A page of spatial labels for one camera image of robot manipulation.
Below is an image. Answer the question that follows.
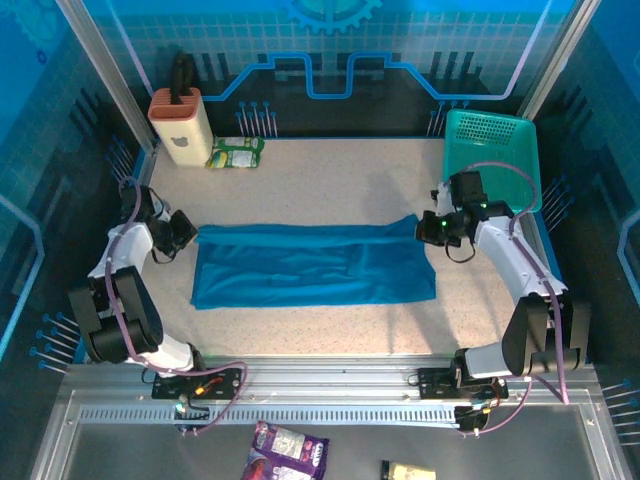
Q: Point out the blue t-shirt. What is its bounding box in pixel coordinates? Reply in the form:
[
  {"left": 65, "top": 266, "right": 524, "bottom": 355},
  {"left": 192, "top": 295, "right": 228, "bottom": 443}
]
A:
[{"left": 189, "top": 213, "right": 438, "bottom": 311}]

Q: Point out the green snack packet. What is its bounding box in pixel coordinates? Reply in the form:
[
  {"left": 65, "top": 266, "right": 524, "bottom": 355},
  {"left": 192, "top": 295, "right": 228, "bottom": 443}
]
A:
[{"left": 206, "top": 135, "right": 266, "bottom": 170}]

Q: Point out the teal plastic basket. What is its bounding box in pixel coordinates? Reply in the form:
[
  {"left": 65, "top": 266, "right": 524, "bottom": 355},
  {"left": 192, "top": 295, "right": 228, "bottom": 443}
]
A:
[{"left": 441, "top": 108, "right": 544, "bottom": 216}]

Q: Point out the beige knife block orange top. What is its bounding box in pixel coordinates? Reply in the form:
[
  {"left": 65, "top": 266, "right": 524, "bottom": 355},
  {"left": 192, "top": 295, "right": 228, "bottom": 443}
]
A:
[{"left": 147, "top": 88, "right": 214, "bottom": 170}]

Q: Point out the purple snack packet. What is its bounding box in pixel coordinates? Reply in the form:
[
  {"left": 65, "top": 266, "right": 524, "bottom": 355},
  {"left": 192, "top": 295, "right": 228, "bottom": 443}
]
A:
[{"left": 241, "top": 420, "right": 330, "bottom": 480}]

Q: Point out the pale yellow snack packet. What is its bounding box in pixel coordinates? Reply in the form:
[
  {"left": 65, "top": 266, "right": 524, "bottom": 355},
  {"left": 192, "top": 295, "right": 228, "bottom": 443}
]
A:
[{"left": 378, "top": 459, "right": 437, "bottom": 480}]

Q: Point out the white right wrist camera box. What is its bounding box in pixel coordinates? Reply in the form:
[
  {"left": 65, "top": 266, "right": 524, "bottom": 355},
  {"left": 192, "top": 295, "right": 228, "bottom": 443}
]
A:
[{"left": 430, "top": 180, "right": 454, "bottom": 217}]

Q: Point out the black knife handle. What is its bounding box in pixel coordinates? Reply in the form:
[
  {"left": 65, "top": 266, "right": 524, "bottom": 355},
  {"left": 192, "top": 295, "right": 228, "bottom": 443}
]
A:
[{"left": 169, "top": 51, "right": 195, "bottom": 106}]

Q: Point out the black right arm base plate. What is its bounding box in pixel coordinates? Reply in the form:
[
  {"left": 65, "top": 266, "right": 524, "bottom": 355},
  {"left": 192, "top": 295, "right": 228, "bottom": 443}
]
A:
[{"left": 417, "top": 367, "right": 509, "bottom": 401}]

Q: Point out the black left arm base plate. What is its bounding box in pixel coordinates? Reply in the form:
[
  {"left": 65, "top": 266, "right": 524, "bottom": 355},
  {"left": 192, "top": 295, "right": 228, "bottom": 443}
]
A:
[{"left": 151, "top": 368, "right": 243, "bottom": 401}]

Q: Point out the aluminium frame post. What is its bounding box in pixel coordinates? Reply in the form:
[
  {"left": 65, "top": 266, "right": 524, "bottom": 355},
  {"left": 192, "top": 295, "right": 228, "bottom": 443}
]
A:
[
  {"left": 54, "top": 0, "right": 162, "bottom": 152},
  {"left": 517, "top": 0, "right": 601, "bottom": 120}
]

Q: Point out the aluminium frame rail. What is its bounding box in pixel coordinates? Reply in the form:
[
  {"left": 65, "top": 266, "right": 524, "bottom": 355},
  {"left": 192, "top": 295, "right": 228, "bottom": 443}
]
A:
[{"left": 62, "top": 355, "right": 604, "bottom": 407}]

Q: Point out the grey slotted cable duct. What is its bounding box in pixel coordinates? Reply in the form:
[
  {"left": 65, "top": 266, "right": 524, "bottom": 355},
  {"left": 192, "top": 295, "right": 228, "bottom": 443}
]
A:
[{"left": 78, "top": 405, "right": 462, "bottom": 427}]

